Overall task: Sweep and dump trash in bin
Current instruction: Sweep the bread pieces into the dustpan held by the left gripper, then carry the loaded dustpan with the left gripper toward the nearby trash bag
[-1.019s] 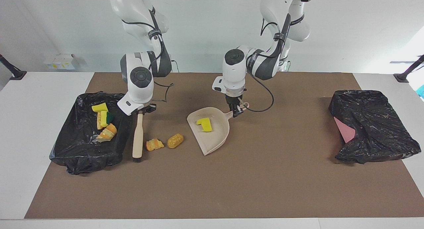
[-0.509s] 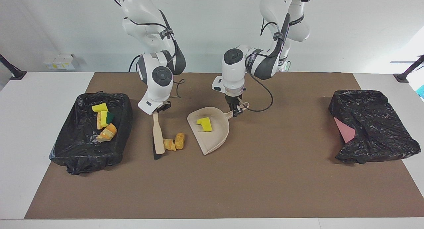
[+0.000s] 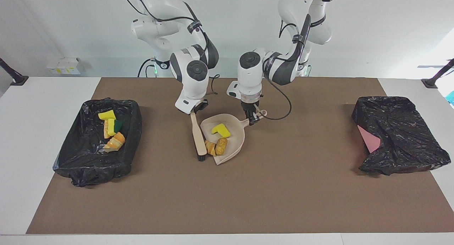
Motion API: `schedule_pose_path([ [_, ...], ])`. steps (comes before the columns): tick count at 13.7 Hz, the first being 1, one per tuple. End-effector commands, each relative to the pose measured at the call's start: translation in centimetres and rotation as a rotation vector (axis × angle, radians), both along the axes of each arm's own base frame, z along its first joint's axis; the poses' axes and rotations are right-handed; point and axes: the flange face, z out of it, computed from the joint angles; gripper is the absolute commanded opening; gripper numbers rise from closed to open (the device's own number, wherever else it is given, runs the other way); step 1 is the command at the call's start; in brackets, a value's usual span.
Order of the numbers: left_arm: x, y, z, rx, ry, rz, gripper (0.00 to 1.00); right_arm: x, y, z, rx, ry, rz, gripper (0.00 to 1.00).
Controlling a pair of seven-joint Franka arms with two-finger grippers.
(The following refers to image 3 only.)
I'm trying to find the green and yellow sponge piece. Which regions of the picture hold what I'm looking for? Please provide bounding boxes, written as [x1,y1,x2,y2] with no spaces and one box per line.
[107,118,123,137]

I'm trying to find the brown table mat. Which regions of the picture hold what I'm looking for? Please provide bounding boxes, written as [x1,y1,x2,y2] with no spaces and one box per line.
[26,77,454,235]

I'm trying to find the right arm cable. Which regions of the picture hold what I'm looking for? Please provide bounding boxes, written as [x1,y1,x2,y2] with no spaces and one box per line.
[121,0,221,96]

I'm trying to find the black base cable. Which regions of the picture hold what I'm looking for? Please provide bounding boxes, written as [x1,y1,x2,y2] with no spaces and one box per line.
[138,59,157,78]

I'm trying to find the beige brush with black bristles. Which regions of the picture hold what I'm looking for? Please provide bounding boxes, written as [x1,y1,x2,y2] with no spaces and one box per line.
[190,111,208,162]

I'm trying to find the black camera stand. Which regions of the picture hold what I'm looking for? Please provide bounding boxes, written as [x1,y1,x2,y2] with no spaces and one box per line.
[0,58,29,86]
[421,59,454,89]

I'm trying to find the notched yellow sponge piece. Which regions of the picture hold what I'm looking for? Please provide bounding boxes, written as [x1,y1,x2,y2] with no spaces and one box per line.
[211,123,231,138]

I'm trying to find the large striped croissant piece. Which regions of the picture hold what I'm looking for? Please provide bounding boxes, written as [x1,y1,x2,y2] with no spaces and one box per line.
[103,132,126,152]

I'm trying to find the black bag lined bin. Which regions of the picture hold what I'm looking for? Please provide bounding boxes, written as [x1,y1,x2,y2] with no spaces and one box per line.
[52,98,143,188]

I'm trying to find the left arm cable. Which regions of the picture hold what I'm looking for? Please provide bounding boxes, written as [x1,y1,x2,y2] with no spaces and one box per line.
[262,14,313,121]

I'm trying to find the white wall socket boxes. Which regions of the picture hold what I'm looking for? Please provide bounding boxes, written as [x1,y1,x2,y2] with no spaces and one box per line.
[46,57,85,75]

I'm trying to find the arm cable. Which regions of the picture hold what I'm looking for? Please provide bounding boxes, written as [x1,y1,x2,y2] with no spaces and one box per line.
[121,0,221,96]
[262,14,313,121]

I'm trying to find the beige plastic dustpan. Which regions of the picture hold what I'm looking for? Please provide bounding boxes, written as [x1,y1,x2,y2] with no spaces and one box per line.
[200,110,267,166]

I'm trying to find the pink bin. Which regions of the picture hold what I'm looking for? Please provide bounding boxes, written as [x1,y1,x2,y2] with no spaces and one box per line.
[357,125,381,154]

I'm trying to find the brown bread roll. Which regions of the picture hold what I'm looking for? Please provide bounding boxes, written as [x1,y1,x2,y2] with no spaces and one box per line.
[215,137,228,156]

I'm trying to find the crumpled black trash bag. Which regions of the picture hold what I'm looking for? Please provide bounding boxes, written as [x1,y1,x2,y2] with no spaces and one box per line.
[351,96,452,176]

